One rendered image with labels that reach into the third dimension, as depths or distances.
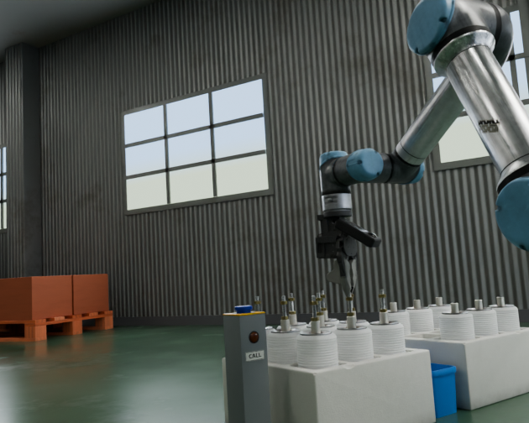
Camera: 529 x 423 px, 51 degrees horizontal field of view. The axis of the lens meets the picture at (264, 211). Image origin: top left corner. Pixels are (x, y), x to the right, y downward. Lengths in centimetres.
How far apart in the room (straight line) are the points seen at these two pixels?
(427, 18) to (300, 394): 82
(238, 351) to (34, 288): 357
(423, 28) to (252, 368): 78
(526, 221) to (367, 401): 63
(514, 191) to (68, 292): 434
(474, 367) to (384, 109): 286
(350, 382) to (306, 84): 350
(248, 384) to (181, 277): 384
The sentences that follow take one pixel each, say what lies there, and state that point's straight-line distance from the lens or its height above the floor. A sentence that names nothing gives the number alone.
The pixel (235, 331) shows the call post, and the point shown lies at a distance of 125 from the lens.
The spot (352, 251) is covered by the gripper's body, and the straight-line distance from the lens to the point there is 142.
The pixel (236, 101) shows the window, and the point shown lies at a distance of 487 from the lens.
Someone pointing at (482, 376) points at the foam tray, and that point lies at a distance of 172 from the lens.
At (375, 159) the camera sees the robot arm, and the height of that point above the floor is 65.
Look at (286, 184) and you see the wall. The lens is 450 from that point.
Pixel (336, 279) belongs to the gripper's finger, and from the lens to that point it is 141.
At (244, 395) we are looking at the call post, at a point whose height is 14.
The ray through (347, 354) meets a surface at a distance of 139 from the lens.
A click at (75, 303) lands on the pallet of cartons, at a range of 501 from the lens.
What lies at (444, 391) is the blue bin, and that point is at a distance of 162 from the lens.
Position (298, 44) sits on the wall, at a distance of 473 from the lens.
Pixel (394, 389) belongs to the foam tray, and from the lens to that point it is 143.
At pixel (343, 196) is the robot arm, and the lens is 141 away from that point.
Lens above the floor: 40
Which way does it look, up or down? 7 degrees up
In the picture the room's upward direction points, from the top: 3 degrees counter-clockwise
